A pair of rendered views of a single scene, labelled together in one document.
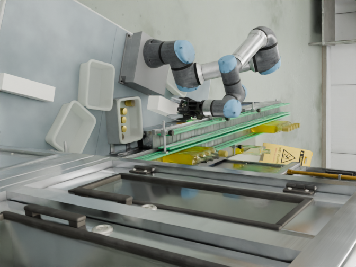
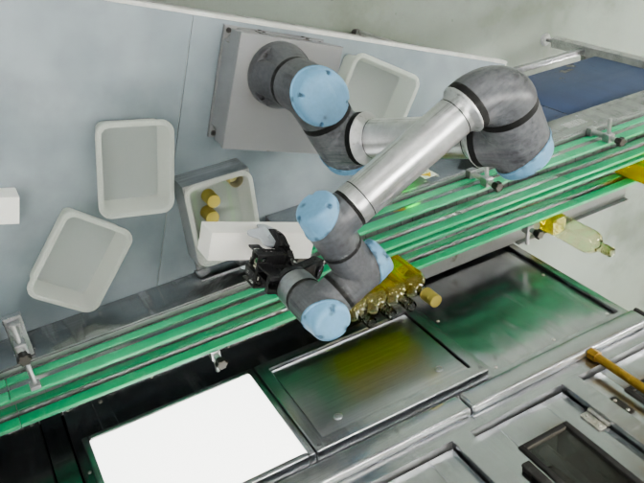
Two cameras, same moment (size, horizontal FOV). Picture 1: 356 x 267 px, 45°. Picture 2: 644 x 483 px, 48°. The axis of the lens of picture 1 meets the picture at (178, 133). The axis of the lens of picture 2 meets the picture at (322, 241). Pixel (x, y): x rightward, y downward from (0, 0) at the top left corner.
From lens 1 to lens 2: 128 cm
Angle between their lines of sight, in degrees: 35
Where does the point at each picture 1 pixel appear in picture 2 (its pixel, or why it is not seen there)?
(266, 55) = (496, 144)
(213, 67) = (384, 137)
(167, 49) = (282, 89)
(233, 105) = (317, 323)
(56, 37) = (24, 85)
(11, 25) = not seen: outside the picture
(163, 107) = (226, 253)
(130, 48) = (225, 65)
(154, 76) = (288, 121)
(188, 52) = (326, 101)
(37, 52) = not seen: outside the picture
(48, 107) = (28, 220)
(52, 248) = not seen: outside the picture
